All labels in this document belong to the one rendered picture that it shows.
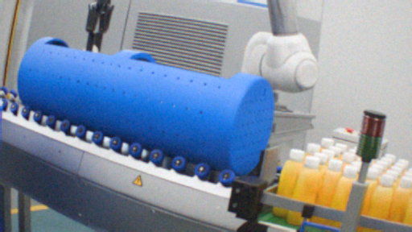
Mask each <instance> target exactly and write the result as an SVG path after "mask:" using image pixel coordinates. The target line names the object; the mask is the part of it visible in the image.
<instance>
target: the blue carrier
mask: <svg viewBox="0 0 412 232"><path fill-rule="evenodd" d="M61 77H62V78H61ZM17 86H18V94H19V98H20V100H21V102H22V104H23V105H24V106H29V108H30V109H31V111H33V112H35V111H37V110H41V111H42V112H43V116H46V117H49V116H50V115H55V117H56V119H57V121H59V122H62V121H64V120H68V121H70V123H71V124H72V126H74V127H79V126H85V127H86V128H87V131H89V132H92V133H94V132H96V131H101V132H103V134H104V135H105V137H107V138H110V139H111V138H112V137H115V136H117V137H118V138H121V139H122V141H123V143H125V144H129V145H131V144H133V143H139V144H141V145H142V148H143V149H144V150H147V151H149V152H152V151H155V150H160V151H162V152H163V153H164V155H165V156H167V157H170V158H172V159H174V158H175V157H176V156H183V157H184V158H185V159H186V160H187V163H188V164H192V165H195V166H196V165H198V164H207V165H208V166H209V167H210V168H211V170H213V171H217V172H223V171H224V170H230V171H232V172H233V174H234V176H235V177H243V176H245V175H247V174H248V173H250V172H251V171H252V170H253V169H254V168H255V166H256V165H257V164H258V162H259V158H260V153H262V151H263V150H264V149H266V146H267V144H268V142H269V139H270V134H271V131H272V126H273V120H274V93H273V90H272V87H271V85H270V83H269V82H268V80H267V79H266V78H264V77H260V76H255V75H251V74H248V73H243V72H241V73H238V74H236V75H235V76H233V77H231V78H230V79H224V78H221V77H214V76H209V75H205V73H201V72H194V71H190V70H186V69H182V68H171V67H167V66H163V65H160V64H156V62H155V60H154V58H153V57H152V56H150V55H149V54H147V53H145V52H136V51H131V50H126V49H125V50H123V51H120V52H118V53H116V54H114V55H113V56H111V55H107V54H100V53H97V52H88V51H84V50H83V51H81V50H78V49H75V48H74V49H71V48H70V47H69V46H68V45H67V44H66V42H65V41H63V40H62V39H56V38H50V37H44V38H42V39H39V40H36V42H34V43H33V44H32V45H31V46H30V47H29V49H28V50H27V51H26V53H25V54H24V56H23V60H22V61H21V64H20V66H19V72H18V77H17ZM136 95H137V97H136ZM148 98H149V100H148ZM160 102H161V103H160ZM174 105H175V106H174ZM187 108H188V110H187ZM201 112H203V113H201Z"/></svg>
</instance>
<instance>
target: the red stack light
mask: <svg viewBox="0 0 412 232"><path fill-rule="evenodd" d="M385 122H386V120H380V119H376V118H371V117H369V116H366V115H364V114H363V115H362V119H361V124H360V133H362V134H363V135H370V136H373V137H378V138H382V137H384V133H385Z"/></svg>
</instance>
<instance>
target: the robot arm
mask: <svg viewBox="0 0 412 232"><path fill-rule="evenodd" d="M266 1H267V7H268V14H269V16H270V26H271V33H268V32H259V33H257V34H255V35H253V37H252V38H251V40H250V41H249V42H248V44H247V46H246V49H245V55H244V60H243V64H242V68H241V72H242V73H248V74H251V75H255V76H260V77H264V78H266V79H267V80H268V82H269V83H270V85H271V87H272V90H273V93H274V108H275V109H277V110H287V106H285V105H283V104H280V102H278V97H279V92H280V90H281V91H283V92H287V93H301V92H304V91H308V90H309V89H311V88H312V87H313V86H314V85H315V84H316V83H317V80H318V78H319V67H318V65H317V63H316V60H315V58H314V56H313V55H312V53H311V50H310V48H309V46H308V43H307V39H306V38H305V36H304V35H302V34H301V33H300V32H299V30H298V22H297V19H296V15H295V7H294V1H293V0H266ZM114 7H115V5H112V4H111V0H95V1H94V3H93V4H89V15H88V16H87V23H86V28H85V30H86V31H87V32H88V33H89V35H88V42H87V44H86V48H85V51H88V52H93V45H95V46H96V47H97V49H98V52H101V43H102V38H103V35H104V33H106V32H107V31H108V29H109V25H110V20H111V16H112V13H113V10H114ZM98 12H99V13H98ZM99 17H100V22H99V30H98V31H99V32H97V33H95V32H94V31H95V29H96V26H97V23H98V19H99Z"/></svg>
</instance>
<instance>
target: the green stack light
mask: <svg viewBox="0 0 412 232"><path fill-rule="evenodd" d="M382 140H383V137H382V138H378V137H373V136H370V135H363V134H362V133H359V139H358V141H357V146H356V153H355V154H356V155H358V156H359V157H361V158H364V159H370V160H378V159H379V158H380V154H381V144H382Z"/></svg>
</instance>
